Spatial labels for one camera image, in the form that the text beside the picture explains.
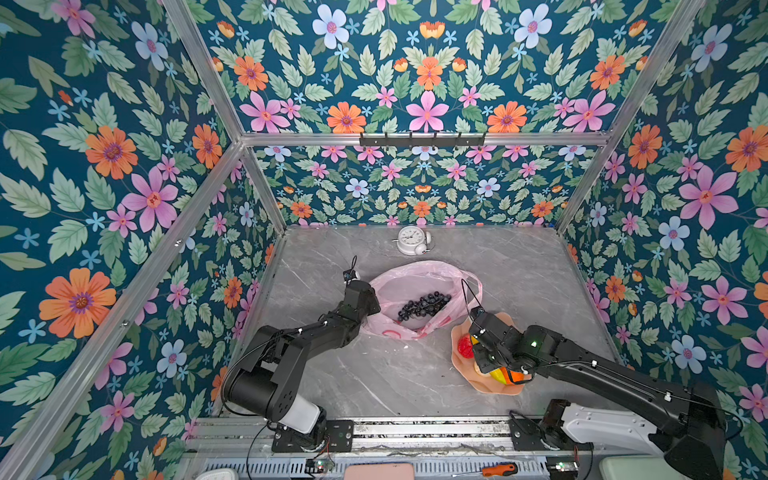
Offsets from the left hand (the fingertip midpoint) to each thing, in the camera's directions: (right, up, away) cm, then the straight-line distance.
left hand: (376, 287), depth 92 cm
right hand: (+28, -15, -14) cm, 35 cm away
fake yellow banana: (+32, -19, -20) cm, 42 cm away
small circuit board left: (-11, -40, -22) cm, 47 cm away
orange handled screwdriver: (+30, -40, -24) cm, 55 cm away
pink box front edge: (+3, -41, -23) cm, 47 cm away
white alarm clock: (+12, +16, +19) cm, 27 cm away
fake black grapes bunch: (+15, -6, +1) cm, 16 cm away
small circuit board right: (+47, -40, -22) cm, 66 cm away
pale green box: (+62, -38, -26) cm, 77 cm away
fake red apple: (+26, -15, -10) cm, 32 cm away
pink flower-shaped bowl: (+26, -21, -12) cm, 35 cm away
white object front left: (-34, -40, -25) cm, 58 cm away
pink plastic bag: (+10, +1, +6) cm, 12 cm away
